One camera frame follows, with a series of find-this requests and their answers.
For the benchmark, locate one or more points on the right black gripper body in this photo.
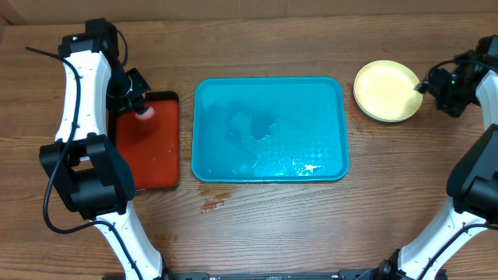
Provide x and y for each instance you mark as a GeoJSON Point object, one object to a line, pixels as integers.
{"type": "Point", "coordinates": [457, 87]}

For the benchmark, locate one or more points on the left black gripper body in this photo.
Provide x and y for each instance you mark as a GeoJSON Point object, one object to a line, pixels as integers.
{"type": "Point", "coordinates": [127, 93]}

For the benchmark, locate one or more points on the green pink dish sponge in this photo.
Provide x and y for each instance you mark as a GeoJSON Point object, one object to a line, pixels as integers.
{"type": "Point", "coordinates": [147, 114]}

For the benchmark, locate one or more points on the yellow plate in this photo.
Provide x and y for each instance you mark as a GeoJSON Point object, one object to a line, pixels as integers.
{"type": "Point", "coordinates": [385, 91]}

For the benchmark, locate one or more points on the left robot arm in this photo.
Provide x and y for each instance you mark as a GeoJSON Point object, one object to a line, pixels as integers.
{"type": "Point", "coordinates": [90, 184]}

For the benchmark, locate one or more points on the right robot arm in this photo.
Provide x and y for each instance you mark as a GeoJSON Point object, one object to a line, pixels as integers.
{"type": "Point", "coordinates": [471, 207]}

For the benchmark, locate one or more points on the red black lacquer tray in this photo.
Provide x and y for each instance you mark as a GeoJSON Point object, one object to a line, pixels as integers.
{"type": "Point", "coordinates": [150, 147]}

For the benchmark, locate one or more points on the teal plastic serving tray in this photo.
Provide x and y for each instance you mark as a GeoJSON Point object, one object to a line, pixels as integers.
{"type": "Point", "coordinates": [269, 130]}

